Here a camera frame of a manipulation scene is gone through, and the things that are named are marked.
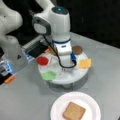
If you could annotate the toast bread slice back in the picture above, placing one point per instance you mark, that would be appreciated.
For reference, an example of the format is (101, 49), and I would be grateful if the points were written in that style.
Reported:
(51, 51)

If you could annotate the green lettuce piece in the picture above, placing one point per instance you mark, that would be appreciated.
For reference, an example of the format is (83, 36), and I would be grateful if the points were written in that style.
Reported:
(49, 75)

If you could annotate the black device with blue light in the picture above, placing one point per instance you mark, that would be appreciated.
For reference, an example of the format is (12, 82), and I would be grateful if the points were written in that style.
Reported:
(33, 50)

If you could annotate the white divided round tray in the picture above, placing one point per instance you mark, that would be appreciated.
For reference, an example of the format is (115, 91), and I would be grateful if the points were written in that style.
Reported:
(64, 76)

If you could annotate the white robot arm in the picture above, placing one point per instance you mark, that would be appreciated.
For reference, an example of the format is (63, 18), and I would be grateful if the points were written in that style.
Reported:
(54, 21)

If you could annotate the yellow cheese slice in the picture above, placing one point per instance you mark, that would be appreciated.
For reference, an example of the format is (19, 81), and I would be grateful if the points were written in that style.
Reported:
(85, 63)

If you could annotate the red tomato slice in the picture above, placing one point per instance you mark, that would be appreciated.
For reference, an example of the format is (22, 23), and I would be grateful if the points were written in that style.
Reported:
(43, 61)

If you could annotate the brown round meat patty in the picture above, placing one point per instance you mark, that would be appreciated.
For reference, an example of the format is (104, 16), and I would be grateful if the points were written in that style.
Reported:
(77, 50)

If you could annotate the white paper plate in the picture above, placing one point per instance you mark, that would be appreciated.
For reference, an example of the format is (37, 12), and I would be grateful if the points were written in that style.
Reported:
(79, 98)

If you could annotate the toast bread slice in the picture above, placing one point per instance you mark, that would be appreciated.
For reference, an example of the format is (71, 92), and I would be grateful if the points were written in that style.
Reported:
(73, 112)
(51, 51)

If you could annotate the toast bread slice front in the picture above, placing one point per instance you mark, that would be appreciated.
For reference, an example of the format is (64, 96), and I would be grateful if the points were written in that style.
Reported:
(73, 112)

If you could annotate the orange small block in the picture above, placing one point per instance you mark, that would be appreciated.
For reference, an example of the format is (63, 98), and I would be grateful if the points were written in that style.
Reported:
(8, 80)

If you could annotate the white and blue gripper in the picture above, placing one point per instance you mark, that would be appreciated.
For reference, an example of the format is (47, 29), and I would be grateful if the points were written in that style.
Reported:
(65, 54)

